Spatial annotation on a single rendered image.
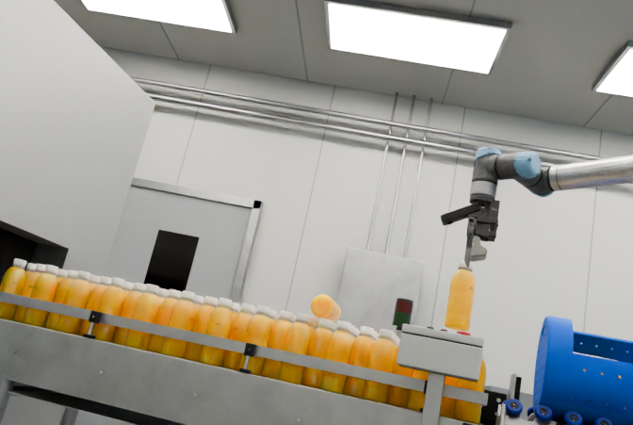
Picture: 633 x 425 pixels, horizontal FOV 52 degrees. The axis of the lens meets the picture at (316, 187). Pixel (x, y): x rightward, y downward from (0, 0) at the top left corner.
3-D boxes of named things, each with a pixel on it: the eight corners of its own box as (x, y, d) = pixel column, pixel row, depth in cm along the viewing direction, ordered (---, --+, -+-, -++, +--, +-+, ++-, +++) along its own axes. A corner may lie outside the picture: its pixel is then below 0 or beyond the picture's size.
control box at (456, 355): (478, 381, 154) (484, 337, 157) (396, 364, 159) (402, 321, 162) (478, 382, 163) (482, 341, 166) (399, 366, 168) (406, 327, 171)
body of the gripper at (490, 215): (495, 237, 181) (500, 197, 184) (464, 233, 183) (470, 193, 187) (494, 244, 188) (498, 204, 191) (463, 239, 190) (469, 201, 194)
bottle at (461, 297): (438, 327, 180) (447, 262, 185) (455, 332, 183) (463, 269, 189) (457, 328, 174) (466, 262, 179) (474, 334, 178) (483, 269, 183)
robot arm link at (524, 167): (548, 160, 187) (513, 163, 195) (530, 145, 180) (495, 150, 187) (545, 186, 185) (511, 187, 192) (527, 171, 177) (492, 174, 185)
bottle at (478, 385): (465, 423, 163) (476, 350, 168) (446, 419, 169) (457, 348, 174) (485, 428, 166) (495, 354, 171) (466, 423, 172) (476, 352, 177)
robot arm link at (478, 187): (471, 179, 188) (470, 188, 195) (469, 194, 187) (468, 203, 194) (497, 182, 186) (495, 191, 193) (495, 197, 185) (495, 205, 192)
